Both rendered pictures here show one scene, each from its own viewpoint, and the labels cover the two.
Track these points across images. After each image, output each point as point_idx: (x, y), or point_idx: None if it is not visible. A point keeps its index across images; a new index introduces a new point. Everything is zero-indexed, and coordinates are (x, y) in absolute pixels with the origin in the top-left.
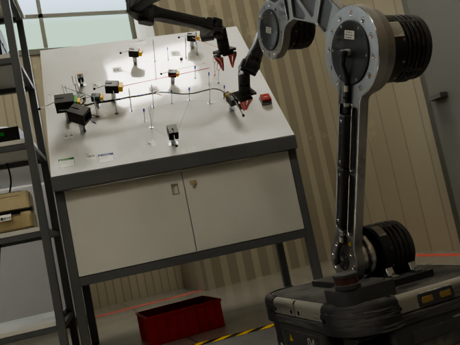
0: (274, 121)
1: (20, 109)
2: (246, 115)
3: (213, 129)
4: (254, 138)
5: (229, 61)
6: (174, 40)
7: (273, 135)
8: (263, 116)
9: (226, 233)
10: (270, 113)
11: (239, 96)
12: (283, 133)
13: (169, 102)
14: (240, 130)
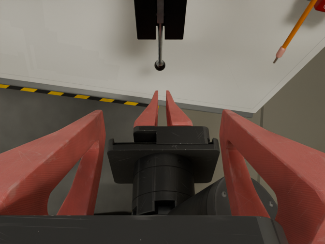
0: (258, 69)
1: None
2: (197, 10)
3: (34, 22)
4: (153, 92)
5: (245, 130)
6: None
7: (208, 99)
8: (248, 42)
9: None
10: (281, 41)
11: (122, 178)
12: (237, 103)
13: None
14: (131, 59)
